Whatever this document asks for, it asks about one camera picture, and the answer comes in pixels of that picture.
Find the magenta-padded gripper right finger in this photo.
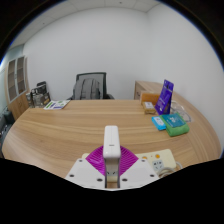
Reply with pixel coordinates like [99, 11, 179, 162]
[118, 145, 161, 190]

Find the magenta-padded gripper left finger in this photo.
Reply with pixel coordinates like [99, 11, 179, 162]
[64, 145, 108, 190]

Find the white charger block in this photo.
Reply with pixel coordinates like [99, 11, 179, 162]
[102, 125, 121, 183]

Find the small blue card pack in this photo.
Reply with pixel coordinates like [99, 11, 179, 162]
[151, 115, 167, 131]

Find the green cloth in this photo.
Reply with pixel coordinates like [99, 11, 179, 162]
[164, 114, 191, 138]

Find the teal booklet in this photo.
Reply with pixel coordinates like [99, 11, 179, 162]
[159, 113, 186, 129]

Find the small yellow box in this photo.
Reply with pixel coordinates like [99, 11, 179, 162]
[142, 101, 157, 115]

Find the green and white leaflet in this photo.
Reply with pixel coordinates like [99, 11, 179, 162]
[43, 99, 71, 111]

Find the brown cardboard box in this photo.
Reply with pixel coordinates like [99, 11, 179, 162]
[139, 91, 162, 107]

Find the purple standing package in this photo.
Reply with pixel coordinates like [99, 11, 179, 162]
[154, 79, 175, 116]

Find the grey backpack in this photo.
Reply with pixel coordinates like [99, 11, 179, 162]
[72, 78, 102, 101]

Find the black printed box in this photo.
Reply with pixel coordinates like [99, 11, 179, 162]
[25, 80, 52, 108]

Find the black office chair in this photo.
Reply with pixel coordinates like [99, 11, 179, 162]
[67, 71, 115, 101]

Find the wooden glass-door cabinet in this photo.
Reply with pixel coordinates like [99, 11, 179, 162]
[3, 54, 31, 121]

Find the white cable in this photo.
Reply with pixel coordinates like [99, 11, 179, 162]
[155, 161, 184, 178]

